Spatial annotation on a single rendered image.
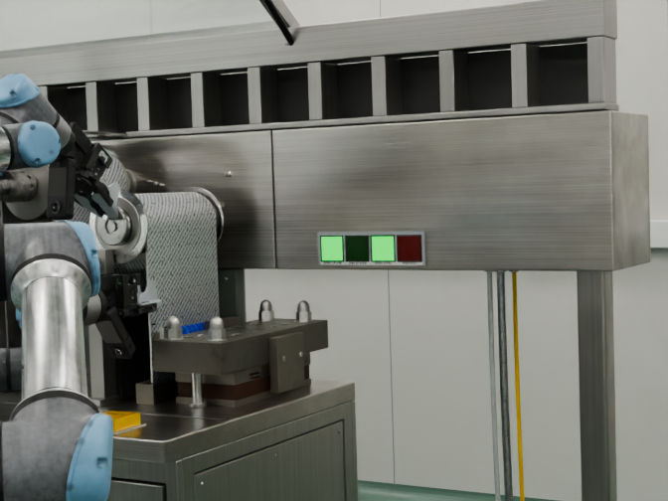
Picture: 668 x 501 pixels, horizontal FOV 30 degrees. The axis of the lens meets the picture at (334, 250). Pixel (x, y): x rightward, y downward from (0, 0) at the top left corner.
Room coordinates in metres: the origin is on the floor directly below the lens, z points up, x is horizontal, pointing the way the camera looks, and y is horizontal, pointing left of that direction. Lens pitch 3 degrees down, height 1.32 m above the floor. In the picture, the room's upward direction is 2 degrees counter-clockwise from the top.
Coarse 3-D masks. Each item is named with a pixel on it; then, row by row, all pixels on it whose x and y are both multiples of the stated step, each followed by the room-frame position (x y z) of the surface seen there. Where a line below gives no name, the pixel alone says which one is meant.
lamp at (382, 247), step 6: (372, 240) 2.55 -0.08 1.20; (378, 240) 2.55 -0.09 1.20; (384, 240) 2.54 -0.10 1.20; (390, 240) 2.53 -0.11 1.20; (372, 246) 2.55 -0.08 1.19; (378, 246) 2.55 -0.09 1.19; (384, 246) 2.54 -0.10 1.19; (390, 246) 2.53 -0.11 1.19; (372, 252) 2.55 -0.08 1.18; (378, 252) 2.55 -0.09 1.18; (384, 252) 2.54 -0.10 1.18; (390, 252) 2.53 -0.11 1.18; (378, 258) 2.55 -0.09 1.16; (384, 258) 2.54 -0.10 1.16; (390, 258) 2.53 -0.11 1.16
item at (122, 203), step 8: (120, 200) 2.46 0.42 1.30; (128, 208) 2.45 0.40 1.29; (96, 216) 2.49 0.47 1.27; (136, 216) 2.44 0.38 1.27; (96, 224) 2.49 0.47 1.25; (136, 224) 2.44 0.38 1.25; (96, 232) 2.49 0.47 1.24; (136, 232) 2.44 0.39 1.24; (128, 240) 2.45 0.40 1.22; (136, 240) 2.44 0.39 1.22; (104, 248) 2.48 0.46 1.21; (112, 248) 2.47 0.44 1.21; (120, 248) 2.46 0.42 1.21; (128, 248) 2.45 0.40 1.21; (144, 248) 2.48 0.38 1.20
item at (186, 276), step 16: (160, 256) 2.48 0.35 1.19; (176, 256) 2.53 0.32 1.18; (192, 256) 2.57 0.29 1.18; (208, 256) 2.62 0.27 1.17; (160, 272) 2.48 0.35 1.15; (176, 272) 2.53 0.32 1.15; (192, 272) 2.57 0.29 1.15; (208, 272) 2.62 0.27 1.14; (160, 288) 2.48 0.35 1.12; (176, 288) 2.52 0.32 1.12; (192, 288) 2.57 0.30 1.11; (208, 288) 2.62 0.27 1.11; (176, 304) 2.52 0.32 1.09; (192, 304) 2.57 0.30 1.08; (208, 304) 2.62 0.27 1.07; (160, 320) 2.48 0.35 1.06; (192, 320) 2.57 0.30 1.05
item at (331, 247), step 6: (324, 240) 2.61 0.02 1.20; (330, 240) 2.60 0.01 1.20; (336, 240) 2.60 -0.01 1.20; (324, 246) 2.61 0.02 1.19; (330, 246) 2.60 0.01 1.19; (336, 246) 2.60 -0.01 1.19; (324, 252) 2.61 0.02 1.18; (330, 252) 2.60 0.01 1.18; (336, 252) 2.60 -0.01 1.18; (342, 252) 2.59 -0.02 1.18; (324, 258) 2.61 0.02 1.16; (330, 258) 2.60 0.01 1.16; (336, 258) 2.60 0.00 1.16; (342, 258) 2.59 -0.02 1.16
